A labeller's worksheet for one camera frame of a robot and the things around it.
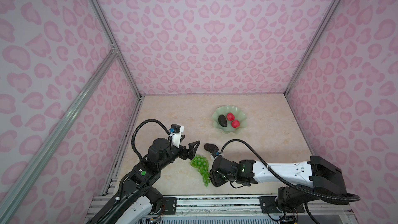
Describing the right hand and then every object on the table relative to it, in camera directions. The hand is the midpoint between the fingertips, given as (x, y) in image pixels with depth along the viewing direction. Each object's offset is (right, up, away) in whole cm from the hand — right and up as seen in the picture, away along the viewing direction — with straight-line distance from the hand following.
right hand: (214, 176), depth 77 cm
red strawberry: (+12, +28, +25) cm, 39 cm away
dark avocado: (+7, +26, +24) cm, 36 cm away
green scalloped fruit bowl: (+18, +30, +26) cm, 44 cm away
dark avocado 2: (-1, +11, +12) cm, 17 cm away
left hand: (-10, +21, -7) cm, 24 cm away
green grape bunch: (-6, +4, +6) cm, 9 cm away
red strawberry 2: (+15, +24, +22) cm, 36 cm away
